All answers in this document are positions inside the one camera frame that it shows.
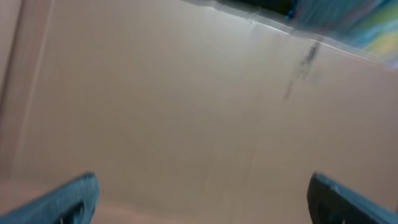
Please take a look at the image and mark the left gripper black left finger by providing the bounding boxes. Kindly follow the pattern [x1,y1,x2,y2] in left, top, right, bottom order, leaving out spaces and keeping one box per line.
[1,172,99,224]

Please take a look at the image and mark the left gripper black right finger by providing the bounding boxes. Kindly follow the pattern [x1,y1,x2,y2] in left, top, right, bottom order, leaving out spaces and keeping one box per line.
[307,172,397,224]

